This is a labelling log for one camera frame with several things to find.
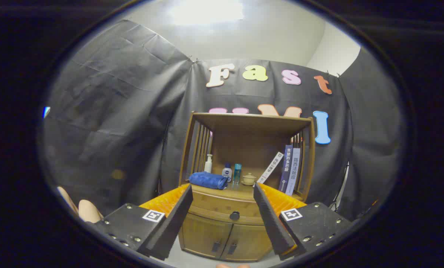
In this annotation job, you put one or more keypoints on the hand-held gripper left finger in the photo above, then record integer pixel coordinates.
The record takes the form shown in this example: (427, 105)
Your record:
(170, 230)

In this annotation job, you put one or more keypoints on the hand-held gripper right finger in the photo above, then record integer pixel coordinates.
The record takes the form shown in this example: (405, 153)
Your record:
(272, 223)

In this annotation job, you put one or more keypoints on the wooden drawer with black knob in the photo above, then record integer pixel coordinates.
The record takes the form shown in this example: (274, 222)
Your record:
(214, 206)

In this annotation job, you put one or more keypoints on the wooden cabinet door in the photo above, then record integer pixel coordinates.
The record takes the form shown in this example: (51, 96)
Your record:
(251, 242)
(199, 234)

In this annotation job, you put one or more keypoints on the wooden countertop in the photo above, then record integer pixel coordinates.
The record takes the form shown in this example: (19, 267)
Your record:
(240, 190)

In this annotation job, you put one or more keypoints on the wooden cabinet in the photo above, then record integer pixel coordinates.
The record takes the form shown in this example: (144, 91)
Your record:
(251, 141)

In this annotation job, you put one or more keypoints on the beige lidded teacup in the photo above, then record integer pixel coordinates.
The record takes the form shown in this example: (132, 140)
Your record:
(249, 179)

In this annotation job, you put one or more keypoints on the dark blue book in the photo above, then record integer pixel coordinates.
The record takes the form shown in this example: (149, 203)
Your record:
(286, 169)

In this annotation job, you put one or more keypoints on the pale lilac book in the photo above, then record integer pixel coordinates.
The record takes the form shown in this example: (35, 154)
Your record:
(293, 171)

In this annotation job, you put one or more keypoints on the white book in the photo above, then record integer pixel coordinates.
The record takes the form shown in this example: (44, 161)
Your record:
(272, 166)

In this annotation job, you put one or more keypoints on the clear blue bottle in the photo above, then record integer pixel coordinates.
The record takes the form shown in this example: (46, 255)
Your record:
(237, 173)

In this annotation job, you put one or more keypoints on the blue folded towel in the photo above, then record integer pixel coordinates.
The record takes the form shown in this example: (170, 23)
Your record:
(207, 180)

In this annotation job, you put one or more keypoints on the white bottle with blue cap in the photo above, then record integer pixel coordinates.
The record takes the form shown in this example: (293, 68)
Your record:
(227, 173)

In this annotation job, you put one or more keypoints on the white pump bottle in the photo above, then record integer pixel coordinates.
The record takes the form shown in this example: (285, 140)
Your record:
(208, 167)

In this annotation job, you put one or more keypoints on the black backdrop cloth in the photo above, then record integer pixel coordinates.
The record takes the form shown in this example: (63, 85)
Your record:
(114, 111)

